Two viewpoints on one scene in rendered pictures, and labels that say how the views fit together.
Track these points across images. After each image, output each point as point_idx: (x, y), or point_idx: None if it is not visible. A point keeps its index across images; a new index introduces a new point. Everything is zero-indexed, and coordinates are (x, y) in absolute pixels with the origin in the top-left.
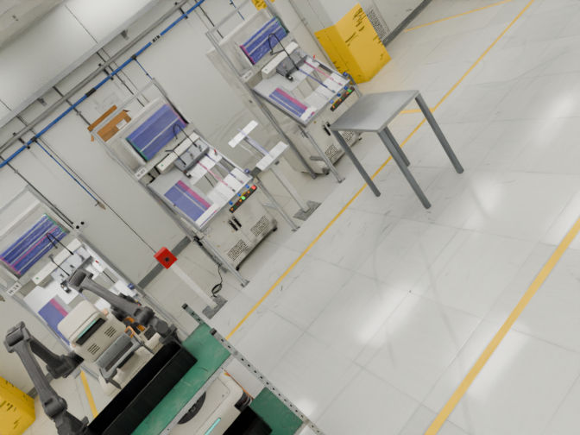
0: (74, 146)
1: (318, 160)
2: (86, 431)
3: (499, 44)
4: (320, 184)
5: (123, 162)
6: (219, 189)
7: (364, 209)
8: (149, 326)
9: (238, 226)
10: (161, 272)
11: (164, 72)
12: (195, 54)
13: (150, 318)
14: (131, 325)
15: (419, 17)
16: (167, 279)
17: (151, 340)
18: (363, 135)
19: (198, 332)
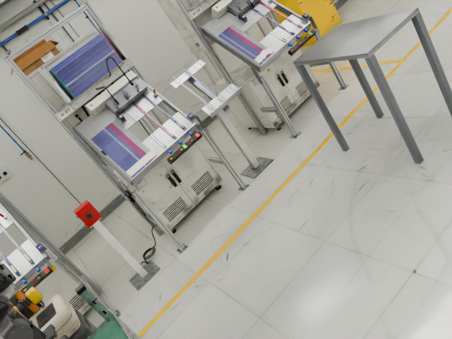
0: (1, 88)
1: (272, 111)
2: None
3: None
4: (271, 140)
5: (45, 98)
6: (157, 135)
7: (329, 165)
8: (46, 307)
9: (177, 181)
10: (91, 231)
11: (105, 17)
12: (140, 1)
13: (2, 317)
14: (20, 305)
15: None
16: (97, 239)
17: (43, 329)
18: (319, 90)
19: (101, 335)
